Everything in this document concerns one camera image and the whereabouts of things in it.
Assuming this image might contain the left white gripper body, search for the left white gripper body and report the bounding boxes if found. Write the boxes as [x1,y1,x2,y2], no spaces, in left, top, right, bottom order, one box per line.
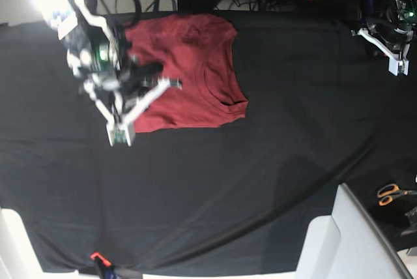
[351,20,414,76]

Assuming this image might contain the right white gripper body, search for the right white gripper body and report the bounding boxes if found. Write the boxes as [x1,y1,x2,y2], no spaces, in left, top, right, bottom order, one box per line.
[83,77,182,147]

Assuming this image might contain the red long-sleeve T-shirt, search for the red long-sleeve T-shirt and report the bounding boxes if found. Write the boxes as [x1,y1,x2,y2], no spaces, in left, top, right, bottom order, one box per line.
[126,14,248,133]

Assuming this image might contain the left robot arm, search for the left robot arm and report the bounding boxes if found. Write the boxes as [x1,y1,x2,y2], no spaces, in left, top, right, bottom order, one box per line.
[351,0,416,76]

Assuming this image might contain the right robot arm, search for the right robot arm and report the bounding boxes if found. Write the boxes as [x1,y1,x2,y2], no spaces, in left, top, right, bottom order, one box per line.
[30,0,182,146]

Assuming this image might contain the black table cloth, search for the black table cloth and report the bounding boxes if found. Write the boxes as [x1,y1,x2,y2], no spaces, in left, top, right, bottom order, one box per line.
[1,12,416,276]

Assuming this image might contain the blue orange clamp bottom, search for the blue orange clamp bottom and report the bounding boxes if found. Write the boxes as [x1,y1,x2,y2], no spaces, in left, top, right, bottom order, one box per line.
[90,252,119,279]

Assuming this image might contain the yellow-handled scissors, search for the yellow-handled scissors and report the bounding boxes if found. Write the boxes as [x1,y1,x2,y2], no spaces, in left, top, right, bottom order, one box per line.
[377,183,416,207]

